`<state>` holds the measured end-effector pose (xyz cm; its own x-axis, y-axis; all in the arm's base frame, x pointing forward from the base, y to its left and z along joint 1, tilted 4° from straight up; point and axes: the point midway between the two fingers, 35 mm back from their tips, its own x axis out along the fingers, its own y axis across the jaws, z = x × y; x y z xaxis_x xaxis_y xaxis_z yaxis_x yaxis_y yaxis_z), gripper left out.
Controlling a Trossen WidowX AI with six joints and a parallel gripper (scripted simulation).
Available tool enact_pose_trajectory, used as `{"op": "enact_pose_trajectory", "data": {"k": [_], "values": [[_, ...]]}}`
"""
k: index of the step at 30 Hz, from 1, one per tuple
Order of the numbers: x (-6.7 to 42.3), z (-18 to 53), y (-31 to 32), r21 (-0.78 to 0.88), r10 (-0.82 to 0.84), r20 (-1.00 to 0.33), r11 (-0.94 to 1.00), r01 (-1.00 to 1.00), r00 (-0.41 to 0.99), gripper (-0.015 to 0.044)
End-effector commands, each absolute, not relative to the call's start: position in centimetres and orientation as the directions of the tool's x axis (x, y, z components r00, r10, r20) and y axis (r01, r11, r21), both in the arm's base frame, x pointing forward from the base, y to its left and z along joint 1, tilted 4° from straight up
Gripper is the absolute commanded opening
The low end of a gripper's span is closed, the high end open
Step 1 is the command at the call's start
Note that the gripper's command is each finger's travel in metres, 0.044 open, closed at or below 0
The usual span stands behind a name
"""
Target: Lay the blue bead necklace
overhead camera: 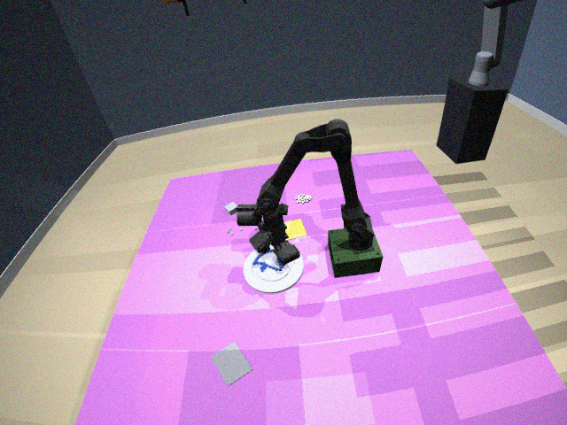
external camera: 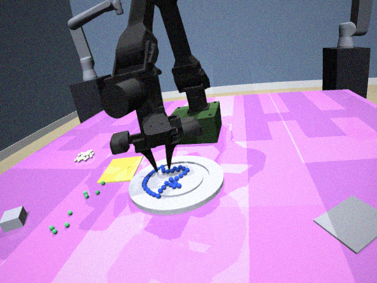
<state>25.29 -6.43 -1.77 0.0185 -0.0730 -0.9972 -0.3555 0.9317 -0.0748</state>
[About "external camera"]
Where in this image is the yellow flat sheet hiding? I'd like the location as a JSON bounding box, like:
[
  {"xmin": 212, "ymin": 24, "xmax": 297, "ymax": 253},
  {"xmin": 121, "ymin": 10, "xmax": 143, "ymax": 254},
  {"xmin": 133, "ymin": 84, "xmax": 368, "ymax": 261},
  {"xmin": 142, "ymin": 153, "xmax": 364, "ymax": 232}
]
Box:
[{"xmin": 97, "ymin": 156, "xmax": 143, "ymax": 184}]

